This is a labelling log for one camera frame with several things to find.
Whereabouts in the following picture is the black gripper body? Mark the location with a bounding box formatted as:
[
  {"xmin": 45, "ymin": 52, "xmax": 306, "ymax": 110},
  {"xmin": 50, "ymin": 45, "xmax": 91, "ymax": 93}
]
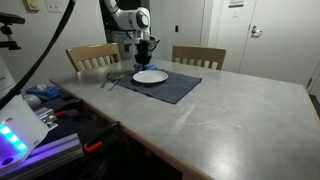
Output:
[{"xmin": 135, "ymin": 40, "xmax": 152, "ymax": 64}]

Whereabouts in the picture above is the blue towel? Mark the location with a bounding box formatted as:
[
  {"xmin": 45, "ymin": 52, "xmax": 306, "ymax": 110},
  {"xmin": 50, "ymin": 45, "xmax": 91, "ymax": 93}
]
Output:
[{"xmin": 133, "ymin": 64, "xmax": 158, "ymax": 72}]

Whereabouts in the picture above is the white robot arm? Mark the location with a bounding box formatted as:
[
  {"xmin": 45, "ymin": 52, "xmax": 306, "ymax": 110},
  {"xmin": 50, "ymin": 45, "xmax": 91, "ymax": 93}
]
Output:
[{"xmin": 103, "ymin": 0, "xmax": 157, "ymax": 70}]

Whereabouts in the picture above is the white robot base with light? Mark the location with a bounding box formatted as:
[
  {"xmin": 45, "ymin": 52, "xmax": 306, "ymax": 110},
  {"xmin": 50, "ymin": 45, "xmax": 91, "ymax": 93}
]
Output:
[{"xmin": 0, "ymin": 95, "xmax": 49, "ymax": 176}]

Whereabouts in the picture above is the white round plate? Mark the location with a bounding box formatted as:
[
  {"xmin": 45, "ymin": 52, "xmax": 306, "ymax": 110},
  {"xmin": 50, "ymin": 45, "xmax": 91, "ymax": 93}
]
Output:
[{"xmin": 133, "ymin": 70, "xmax": 168, "ymax": 84}]

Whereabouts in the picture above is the white kitchen appliance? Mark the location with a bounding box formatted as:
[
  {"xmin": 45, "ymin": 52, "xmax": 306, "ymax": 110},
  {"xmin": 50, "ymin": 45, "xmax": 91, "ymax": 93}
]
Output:
[{"xmin": 112, "ymin": 31, "xmax": 135, "ymax": 59}]

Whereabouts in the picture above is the silver knife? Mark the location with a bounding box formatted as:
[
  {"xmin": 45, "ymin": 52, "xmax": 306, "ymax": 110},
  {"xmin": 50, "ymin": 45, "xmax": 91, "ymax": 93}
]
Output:
[{"xmin": 111, "ymin": 72, "xmax": 133, "ymax": 81}]

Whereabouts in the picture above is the silver spoon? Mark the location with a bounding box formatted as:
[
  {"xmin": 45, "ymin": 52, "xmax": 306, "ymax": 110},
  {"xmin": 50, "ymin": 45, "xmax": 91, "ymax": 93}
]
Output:
[{"xmin": 100, "ymin": 73, "xmax": 112, "ymax": 88}]

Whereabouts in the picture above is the dark blue placemat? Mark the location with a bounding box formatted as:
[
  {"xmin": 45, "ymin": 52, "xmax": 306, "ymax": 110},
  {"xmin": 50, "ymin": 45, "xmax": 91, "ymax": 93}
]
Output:
[{"xmin": 118, "ymin": 70, "xmax": 202, "ymax": 104}]

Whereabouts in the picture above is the left wooden chair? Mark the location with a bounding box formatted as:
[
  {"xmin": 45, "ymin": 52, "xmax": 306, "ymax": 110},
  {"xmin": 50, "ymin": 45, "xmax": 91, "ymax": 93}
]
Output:
[{"xmin": 66, "ymin": 43, "xmax": 121, "ymax": 72}]

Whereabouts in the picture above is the wooden chair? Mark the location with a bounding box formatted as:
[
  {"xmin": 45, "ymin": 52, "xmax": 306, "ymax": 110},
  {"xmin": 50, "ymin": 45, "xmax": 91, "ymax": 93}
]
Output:
[
  {"xmin": 172, "ymin": 46, "xmax": 226, "ymax": 70},
  {"xmin": 66, "ymin": 43, "xmax": 121, "ymax": 72}
]

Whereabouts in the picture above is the right wooden chair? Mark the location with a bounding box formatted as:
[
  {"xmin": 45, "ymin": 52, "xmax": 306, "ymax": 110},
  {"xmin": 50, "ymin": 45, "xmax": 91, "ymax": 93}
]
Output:
[{"xmin": 172, "ymin": 46, "xmax": 226, "ymax": 70}]

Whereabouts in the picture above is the orange black clamp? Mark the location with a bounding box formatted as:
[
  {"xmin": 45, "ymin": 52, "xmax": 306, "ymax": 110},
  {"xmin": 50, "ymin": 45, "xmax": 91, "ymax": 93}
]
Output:
[{"xmin": 83, "ymin": 121, "xmax": 120, "ymax": 154}]

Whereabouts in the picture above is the blue tissue box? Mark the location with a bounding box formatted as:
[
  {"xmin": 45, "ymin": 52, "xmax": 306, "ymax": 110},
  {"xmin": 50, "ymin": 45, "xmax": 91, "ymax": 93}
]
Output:
[{"xmin": 25, "ymin": 85, "xmax": 60, "ymax": 101}]

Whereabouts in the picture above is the beige thermostat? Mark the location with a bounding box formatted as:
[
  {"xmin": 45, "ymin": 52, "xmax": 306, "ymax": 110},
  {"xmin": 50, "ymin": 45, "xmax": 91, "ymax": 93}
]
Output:
[{"xmin": 23, "ymin": 0, "xmax": 40, "ymax": 12}]

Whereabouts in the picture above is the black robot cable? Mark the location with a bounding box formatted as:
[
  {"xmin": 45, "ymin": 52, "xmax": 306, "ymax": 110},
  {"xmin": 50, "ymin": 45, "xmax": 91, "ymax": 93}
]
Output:
[{"xmin": 0, "ymin": 0, "xmax": 77, "ymax": 110}]

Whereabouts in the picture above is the aluminium extrusion rail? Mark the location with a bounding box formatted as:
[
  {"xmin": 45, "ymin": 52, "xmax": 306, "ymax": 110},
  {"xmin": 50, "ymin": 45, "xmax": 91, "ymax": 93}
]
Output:
[{"xmin": 0, "ymin": 133, "xmax": 84, "ymax": 180}]

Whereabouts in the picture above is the silver door handle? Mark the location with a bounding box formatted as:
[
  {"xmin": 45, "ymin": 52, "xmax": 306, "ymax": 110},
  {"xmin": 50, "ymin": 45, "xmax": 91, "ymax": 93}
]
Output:
[{"xmin": 251, "ymin": 26, "xmax": 262, "ymax": 38}]

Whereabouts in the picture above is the black camera on mount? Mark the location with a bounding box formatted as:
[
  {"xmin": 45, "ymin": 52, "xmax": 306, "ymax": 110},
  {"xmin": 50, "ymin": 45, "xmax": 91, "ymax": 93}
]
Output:
[{"xmin": 0, "ymin": 12, "xmax": 25, "ymax": 50}]

